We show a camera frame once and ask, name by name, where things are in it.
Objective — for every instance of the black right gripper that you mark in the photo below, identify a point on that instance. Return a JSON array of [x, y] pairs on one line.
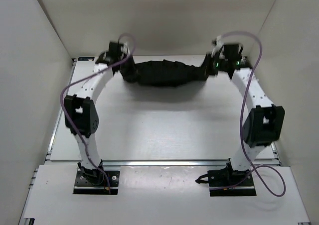
[[209, 58]]

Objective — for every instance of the black pleated skirt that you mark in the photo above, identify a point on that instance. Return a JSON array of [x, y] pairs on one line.
[[165, 74]]

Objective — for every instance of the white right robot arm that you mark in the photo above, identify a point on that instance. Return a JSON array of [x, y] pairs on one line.
[[263, 123]]

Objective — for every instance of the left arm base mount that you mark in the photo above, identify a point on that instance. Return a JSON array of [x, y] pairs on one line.
[[93, 182]]

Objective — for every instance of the aluminium table front rail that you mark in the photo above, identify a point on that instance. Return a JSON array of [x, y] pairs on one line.
[[164, 163]]

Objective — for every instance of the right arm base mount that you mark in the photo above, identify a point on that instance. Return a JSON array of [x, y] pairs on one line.
[[227, 182]]

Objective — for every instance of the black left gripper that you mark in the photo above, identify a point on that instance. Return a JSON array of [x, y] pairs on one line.
[[131, 70]]

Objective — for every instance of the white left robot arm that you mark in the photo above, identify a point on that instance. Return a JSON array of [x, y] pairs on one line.
[[81, 115]]

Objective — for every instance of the left blue table label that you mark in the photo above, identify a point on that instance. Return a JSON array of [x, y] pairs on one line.
[[85, 58]]

